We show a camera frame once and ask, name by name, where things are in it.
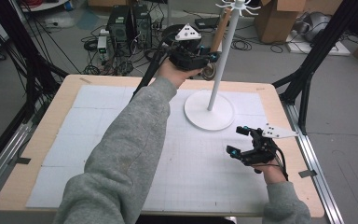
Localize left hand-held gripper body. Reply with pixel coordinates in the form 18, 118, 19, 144
167, 23, 212, 71

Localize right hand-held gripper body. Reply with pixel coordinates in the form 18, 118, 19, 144
241, 122, 299, 167

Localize metal ladle with wooden handle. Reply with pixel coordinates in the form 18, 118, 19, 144
200, 7, 232, 82

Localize white hook stand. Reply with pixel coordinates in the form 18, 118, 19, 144
184, 0, 262, 132

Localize person's left hand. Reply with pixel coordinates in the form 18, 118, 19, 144
156, 58, 203, 90

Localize person's right hand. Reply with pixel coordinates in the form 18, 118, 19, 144
251, 163, 288, 185

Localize black flat box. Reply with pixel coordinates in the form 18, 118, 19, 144
194, 16, 223, 31

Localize black round stool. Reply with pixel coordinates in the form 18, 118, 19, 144
160, 23, 204, 63

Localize grey tape piece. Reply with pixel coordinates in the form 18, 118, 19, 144
14, 157, 32, 166
297, 169, 319, 179

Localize black computer tower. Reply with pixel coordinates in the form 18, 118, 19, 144
105, 4, 132, 44
130, 3, 153, 49

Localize large open cardboard box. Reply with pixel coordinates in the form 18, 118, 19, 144
254, 0, 309, 45

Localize small box with green light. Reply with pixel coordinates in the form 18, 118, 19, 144
97, 35, 108, 54

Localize grey rounded device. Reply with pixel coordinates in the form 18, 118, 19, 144
299, 11, 333, 42

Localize white grid mat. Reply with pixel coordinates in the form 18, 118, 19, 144
25, 84, 269, 213

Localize wooden table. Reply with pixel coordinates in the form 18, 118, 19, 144
0, 74, 325, 218

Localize white flat board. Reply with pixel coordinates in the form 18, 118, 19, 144
284, 31, 352, 58

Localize white round table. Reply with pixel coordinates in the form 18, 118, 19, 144
19, 0, 70, 13

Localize right hand-held gripper cable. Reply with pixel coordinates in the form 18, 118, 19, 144
274, 147, 290, 182

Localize hand-held gripper cable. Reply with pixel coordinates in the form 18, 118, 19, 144
274, 147, 290, 182
130, 34, 181, 102

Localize coiled black cable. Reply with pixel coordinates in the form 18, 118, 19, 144
230, 37, 254, 52

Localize left hand-held gripper cable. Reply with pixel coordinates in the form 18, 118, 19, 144
130, 34, 181, 102

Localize aluminium rail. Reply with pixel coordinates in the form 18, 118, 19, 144
0, 121, 34, 204
280, 101, 345, 224

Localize tangle of black floor cables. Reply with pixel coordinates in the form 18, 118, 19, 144
81, 17, 169, 77

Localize black metal frame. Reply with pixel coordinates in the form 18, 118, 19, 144
272, 0, 358, 135
0, 0, 70, 178

